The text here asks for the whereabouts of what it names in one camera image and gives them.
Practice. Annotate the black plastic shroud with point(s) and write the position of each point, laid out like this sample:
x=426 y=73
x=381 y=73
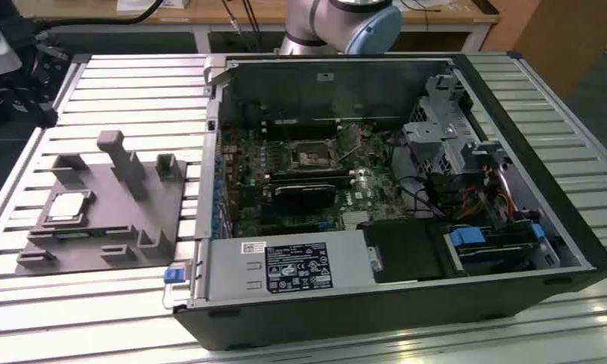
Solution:
x=410 y=250

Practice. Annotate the metal locking lever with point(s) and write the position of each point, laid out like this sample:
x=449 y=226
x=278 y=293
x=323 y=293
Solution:
x=353 y=151

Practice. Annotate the blue case latch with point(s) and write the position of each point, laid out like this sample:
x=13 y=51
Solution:
x=176 y=275

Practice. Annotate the silver CPU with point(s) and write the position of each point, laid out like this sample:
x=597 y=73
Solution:
x=67 y=206

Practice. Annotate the grey parts rack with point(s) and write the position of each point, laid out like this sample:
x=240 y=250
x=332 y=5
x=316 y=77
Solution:
x=116 y=212

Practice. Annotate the grey metal drive cage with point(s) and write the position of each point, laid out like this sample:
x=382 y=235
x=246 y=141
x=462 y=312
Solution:
x=435 y=151

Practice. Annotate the wooden cabinet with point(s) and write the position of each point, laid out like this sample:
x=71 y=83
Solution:
x=562 y=38

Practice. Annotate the CPU socket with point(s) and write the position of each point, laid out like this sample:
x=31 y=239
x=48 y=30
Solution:
x=311 y=158

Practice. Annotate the small blue clip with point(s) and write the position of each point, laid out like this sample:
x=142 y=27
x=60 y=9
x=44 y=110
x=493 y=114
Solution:
x=538 y=232

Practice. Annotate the black graphics card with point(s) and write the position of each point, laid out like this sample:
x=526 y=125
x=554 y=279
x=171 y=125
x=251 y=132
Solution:
x=303 y=197

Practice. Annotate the silver chipset heat sink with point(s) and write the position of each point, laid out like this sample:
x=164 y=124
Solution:
x=357 y=217

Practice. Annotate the black PC case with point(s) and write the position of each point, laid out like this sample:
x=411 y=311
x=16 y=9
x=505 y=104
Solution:
x=334 y=322

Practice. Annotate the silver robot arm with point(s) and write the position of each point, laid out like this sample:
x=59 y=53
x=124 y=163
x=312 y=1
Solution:
x=308 y=22

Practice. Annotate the silver power supply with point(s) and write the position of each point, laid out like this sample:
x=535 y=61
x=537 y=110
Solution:
x=227 y=265

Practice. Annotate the green motherboard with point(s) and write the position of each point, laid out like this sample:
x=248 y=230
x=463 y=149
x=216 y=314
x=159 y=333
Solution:
x=370 y=182

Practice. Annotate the black RAM slot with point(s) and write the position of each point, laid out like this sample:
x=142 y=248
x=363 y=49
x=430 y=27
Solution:
x=311 y=179
x=308 y=173

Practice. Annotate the blue disk carrier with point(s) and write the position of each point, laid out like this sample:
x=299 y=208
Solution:
x=467 y=237

